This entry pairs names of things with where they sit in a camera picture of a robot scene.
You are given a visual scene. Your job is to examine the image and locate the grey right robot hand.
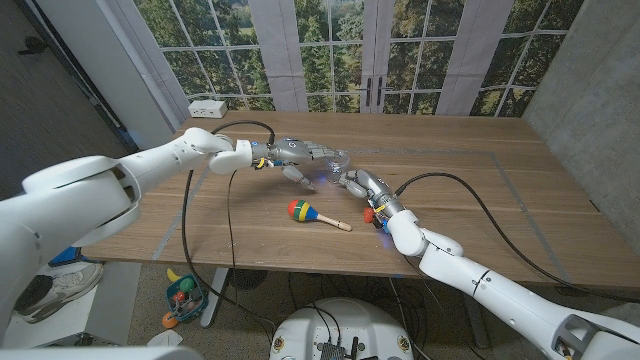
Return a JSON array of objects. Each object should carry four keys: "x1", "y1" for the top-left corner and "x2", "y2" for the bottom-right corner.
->
[{"x1": 338, "y1": 168, "x2": 406, "y2": 217}]

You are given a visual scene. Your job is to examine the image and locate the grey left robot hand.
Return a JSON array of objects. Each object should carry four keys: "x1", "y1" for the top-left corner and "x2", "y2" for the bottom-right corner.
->
[{"x1": 249, "y1": 138, "x2": 351, "y2": 192}]

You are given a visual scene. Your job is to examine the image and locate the clear glass jar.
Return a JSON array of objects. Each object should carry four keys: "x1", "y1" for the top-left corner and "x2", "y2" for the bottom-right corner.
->
[{"x1": 327, "y1": 149, "x2": 352, "y2": 176}]

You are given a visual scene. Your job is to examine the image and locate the colourful wooden maraca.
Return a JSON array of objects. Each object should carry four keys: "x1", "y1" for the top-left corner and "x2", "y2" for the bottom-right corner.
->
[{"x1": 287, "y1": 198, "x2": 353, "y2": 233}]

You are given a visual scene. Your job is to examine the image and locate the printed window backdrop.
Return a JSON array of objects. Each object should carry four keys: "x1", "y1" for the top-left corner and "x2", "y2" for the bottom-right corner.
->
[{"x1": 107, "y1": 0, "x2": 586, "y2": 119}]

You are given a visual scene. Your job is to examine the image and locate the white power socket box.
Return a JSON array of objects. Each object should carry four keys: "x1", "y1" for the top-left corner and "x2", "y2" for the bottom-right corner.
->
[{"x1": 187, "y1": 99, "x2": 229, "y2": 120}]

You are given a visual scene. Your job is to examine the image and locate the black round floor fan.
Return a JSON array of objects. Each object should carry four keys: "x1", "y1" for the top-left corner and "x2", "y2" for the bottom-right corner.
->
[{"x1": 227, "y1": 268, "x2": 269, "y2": 291}]

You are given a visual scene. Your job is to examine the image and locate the white robot torso base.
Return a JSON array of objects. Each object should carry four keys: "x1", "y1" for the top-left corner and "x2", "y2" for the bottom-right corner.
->
[{"x1": 268, "y1": 297, "x2": 415, "y2": 360}]

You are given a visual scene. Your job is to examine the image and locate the white table leg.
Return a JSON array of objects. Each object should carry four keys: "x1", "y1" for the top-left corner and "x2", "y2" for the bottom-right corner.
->
[{"x1": 199, "y1": 267, "x2": 230, "y2": 330}]

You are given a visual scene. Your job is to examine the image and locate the grey table leg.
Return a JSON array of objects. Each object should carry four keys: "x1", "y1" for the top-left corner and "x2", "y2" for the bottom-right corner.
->
[{"x1": 462, "y1": 297, "x2": 491, "y2": 350}]

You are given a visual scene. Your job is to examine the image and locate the teal basket with toys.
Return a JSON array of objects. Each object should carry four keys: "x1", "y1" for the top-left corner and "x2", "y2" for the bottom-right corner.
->
[{"x1": 165, "y1": 273, "x2": 210, "y2": 322}]

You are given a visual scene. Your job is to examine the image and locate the white crumpled paper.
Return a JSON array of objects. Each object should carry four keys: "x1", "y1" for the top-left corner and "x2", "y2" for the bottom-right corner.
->
[{"x1": 146, "y1": 329, "x2": 184, "y2": 348}]

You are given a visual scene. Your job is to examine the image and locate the white low platform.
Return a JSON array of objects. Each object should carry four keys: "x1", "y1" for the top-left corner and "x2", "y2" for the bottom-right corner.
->
[{"x1": 2, "y1": 259, "x2": 142, "y2": 349}]

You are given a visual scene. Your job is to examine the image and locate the blue black padded piece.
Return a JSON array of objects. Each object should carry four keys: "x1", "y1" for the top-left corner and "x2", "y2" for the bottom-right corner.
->
[{"x1": 47, "y1": 245, "x2": 86, "y2": 268}]

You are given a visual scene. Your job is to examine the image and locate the grey white sneaker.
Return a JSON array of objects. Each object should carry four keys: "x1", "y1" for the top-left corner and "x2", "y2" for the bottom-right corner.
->
[{"x1": 14, "y1": 262, "x2": 105, "y2": 324}]

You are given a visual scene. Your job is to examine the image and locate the white robot chest cover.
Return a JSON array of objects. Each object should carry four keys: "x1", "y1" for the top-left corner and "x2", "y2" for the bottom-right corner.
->
[{"x1": 0, "y1": 345, "x2": 204, "y2": 360}]

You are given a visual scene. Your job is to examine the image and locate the black trouser leg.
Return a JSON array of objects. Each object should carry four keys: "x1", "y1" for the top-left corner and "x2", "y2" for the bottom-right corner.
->
[{"x1": 12, "y1": 273, "x2": 54, "y2": 312}]

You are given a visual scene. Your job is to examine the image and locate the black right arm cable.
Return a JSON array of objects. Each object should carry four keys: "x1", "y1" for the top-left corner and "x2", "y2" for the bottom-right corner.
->
[{"x1": 394, "y1": 171, "x2": 640, "y2": 305}]

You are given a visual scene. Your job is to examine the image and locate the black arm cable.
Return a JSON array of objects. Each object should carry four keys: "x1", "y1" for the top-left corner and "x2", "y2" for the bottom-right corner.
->
[
  {"x1": 394, "y1": 171, "x2": 640, "y2": 305},
  {"x1": 179, "y1": 119, "x2": 277, "y2": 341}
]

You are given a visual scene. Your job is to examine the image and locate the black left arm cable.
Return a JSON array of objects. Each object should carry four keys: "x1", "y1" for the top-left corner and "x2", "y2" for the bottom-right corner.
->
[{"x1": 179, "y1": 119, "x2": 277, "y2": 341}]

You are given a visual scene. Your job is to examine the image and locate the black door handle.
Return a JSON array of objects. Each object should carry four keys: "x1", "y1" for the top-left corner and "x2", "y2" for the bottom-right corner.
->
[{"x1": 17, "y1": 35, "x2": 49, "y2": 56}]

